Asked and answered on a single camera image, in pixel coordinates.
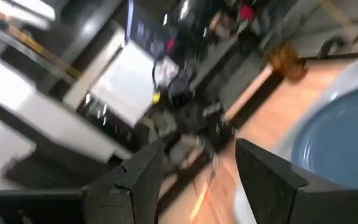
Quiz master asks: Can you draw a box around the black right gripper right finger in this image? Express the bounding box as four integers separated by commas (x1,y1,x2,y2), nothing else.
234,138,358,224

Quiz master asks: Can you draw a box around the red object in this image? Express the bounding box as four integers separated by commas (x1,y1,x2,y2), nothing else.
238,3,255,22

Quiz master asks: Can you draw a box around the white panel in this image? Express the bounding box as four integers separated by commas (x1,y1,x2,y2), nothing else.
90,40,157,127

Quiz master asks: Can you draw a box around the amber ribbed cup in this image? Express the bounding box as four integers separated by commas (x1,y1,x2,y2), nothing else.
265,42,307,82

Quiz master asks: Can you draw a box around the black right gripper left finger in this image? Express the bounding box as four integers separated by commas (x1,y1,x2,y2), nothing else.
83,139,165,224

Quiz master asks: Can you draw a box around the white desk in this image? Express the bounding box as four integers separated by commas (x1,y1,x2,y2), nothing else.
0,55,133,163

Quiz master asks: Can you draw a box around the blue plate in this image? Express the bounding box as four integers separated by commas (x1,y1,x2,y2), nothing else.
272,52,358,191

